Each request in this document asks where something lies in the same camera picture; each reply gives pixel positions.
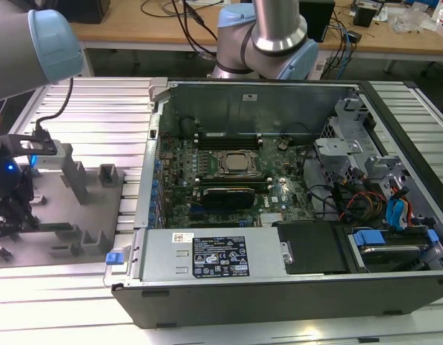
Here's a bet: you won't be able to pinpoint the black open PC case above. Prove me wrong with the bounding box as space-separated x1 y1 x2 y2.
102 78 443 330

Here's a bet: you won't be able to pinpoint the black camera cable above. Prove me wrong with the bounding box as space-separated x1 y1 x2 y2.
33 77 75 137

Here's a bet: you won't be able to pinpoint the clear plastic bags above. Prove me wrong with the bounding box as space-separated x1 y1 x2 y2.
388 6 429 35

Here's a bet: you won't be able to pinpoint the hard disk in blue carrier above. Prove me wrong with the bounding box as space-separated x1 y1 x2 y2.
349 229 438 273

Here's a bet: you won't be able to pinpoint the silver CPU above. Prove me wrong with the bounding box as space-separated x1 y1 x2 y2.
224 153 256 170

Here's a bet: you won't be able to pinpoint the grey parts rack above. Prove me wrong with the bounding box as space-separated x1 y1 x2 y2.
0 142 128 269

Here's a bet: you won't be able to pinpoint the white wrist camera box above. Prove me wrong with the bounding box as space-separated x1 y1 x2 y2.
8 134 61 167

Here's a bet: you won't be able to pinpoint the wooden desk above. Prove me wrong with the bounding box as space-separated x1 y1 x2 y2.
70 0 443 55

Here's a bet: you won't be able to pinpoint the red yellow black wire bundle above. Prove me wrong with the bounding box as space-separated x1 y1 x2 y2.
341 192 388 221

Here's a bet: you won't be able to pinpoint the green motherboard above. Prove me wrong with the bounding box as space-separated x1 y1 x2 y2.
154 134 317 229

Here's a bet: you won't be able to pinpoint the black RAM slot row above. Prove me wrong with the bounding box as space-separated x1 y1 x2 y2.
195 175 271 192
195 129 264 151

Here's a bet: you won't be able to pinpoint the blue flat data wire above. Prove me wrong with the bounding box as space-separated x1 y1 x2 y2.
385 195 406 231

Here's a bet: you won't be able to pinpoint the metal drive cage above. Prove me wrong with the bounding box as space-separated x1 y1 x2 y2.
313 96 416 190

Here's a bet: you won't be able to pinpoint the green RAM stick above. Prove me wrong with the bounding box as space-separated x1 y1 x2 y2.
199 131 260 139

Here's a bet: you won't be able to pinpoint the metal CPU socket cover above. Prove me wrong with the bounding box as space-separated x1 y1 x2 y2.
215 149 265 177

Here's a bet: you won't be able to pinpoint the black plastic cover plate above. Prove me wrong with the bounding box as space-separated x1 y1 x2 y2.
273 221 351 276

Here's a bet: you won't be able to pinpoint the small black device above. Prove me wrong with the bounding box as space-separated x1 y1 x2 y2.
353 5 375 27

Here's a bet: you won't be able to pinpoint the silver chipset heatsink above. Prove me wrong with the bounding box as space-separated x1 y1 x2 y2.
260 211 286 227

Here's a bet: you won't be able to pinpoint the grey power supply unit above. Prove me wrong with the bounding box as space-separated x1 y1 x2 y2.
140 228 292 283

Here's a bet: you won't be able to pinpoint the black graphics card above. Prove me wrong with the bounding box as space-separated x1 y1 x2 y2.
201 186 256 209

